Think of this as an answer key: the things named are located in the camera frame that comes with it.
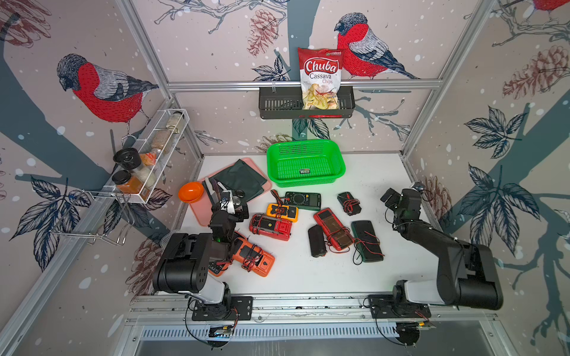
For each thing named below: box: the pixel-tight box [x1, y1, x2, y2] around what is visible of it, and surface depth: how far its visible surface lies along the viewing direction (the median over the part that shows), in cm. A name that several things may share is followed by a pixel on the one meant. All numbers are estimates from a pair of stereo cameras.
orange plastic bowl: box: [178, 181, 205, 204], surface depth 103 cm
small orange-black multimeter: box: [207, 261, 230, 277], surface depth 81 cm
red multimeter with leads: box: [249, 213, 293, 242], surface depth 90 cm
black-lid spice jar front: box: [111, 169, 144, 195], surface depth 62 cm
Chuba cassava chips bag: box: [297, 47, 344, 111], surface depth 85 cm
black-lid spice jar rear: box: [112, 147, 142, 171], surface depth 63 cm
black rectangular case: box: [308, 224, 328, 258], surface depth 87 cm
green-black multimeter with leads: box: [351, 219, 384, 263], surface depth 88 cm
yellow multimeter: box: [266, 203, 300, 224], surface depth 96 cm
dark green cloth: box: [209, 158, 268, 204], surface depth 112 cm
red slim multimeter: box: [313, 207, 355, 252], surface depth 90 cm
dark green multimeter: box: [284, 191, 322, 212], surface depth 102 cm
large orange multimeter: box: [232, 231, 276, 278], surface depth 82 cm
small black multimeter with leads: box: [336, 191, 363, 216], surface depth 97 cm
